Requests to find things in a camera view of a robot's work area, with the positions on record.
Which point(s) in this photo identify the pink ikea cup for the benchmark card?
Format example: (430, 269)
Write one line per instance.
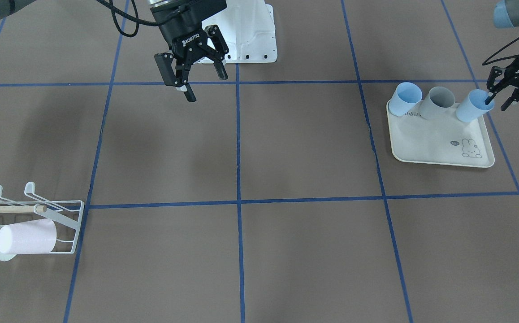
(28, 238)

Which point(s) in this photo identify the light blue ikea cup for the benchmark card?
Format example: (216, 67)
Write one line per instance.
(473, 106)

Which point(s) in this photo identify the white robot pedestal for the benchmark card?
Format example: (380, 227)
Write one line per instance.
(249, 30)

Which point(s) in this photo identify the cream serving tray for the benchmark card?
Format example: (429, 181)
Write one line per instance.
(445, 140)

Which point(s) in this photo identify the grey ikea cup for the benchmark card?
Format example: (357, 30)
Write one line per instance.
(436, 103)

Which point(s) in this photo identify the white wire cup rack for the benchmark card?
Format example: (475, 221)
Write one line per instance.
(67, 215)

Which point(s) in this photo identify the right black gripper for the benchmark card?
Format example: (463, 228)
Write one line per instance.
(183, 28)

